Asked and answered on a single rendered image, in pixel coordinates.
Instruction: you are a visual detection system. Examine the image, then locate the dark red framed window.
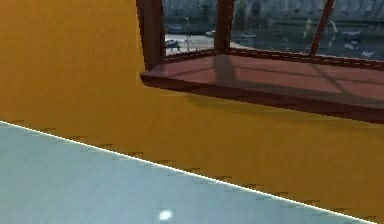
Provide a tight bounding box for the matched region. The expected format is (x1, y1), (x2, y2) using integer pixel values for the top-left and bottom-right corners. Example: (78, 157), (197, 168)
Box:
(135, 0), (384, 125)

